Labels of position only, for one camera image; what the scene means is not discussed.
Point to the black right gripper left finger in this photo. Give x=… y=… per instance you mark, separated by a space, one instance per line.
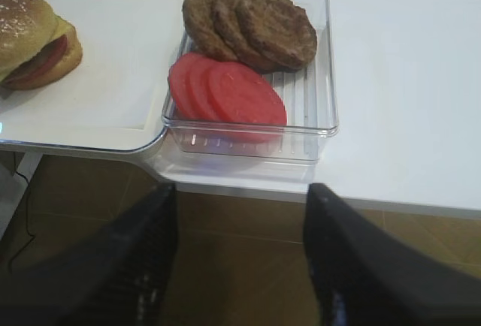
x=118 y=276

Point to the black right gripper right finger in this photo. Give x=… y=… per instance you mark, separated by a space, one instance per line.
x=363 y=276

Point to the sesame top bun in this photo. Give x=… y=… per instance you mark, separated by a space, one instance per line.
x=26 y=27

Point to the middle red tomato slice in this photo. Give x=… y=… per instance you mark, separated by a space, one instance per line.
x=197 y=89

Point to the left red tomato slice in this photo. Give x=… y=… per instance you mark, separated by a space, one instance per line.
x=177 y=79

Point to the right red tomato slice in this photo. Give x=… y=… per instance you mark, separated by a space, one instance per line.
x=241 y=96

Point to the clear box with patties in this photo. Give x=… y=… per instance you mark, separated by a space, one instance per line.
x=309 y=99

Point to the red tomato slice on burger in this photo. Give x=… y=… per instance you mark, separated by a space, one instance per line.
x=28 y=75

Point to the white paper sheet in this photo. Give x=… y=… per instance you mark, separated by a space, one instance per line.
x=127 y=49

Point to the silver metal tray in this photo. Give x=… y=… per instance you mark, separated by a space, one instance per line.
x=99 y=139

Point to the right brown meat patty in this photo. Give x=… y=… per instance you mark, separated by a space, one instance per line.
x=279 y=30

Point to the yellow cheese slice on burger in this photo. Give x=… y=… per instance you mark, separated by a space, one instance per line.
x=64 y=28

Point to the middle brown meat patty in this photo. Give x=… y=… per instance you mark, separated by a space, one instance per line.
x=226 y=23

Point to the left brown meat patty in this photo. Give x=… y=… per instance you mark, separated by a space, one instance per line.
x=199 y=26

